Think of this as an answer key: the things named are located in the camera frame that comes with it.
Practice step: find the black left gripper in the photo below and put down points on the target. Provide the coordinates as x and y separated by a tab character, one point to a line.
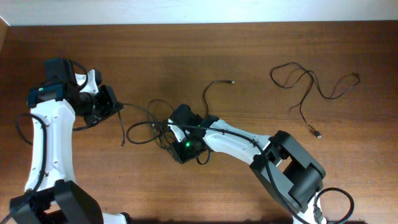
112	106

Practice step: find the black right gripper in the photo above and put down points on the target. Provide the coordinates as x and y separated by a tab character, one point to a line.
183	156

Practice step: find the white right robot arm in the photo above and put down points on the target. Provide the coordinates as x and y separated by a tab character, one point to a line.
291	176

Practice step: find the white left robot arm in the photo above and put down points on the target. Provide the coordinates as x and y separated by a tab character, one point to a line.
51	194

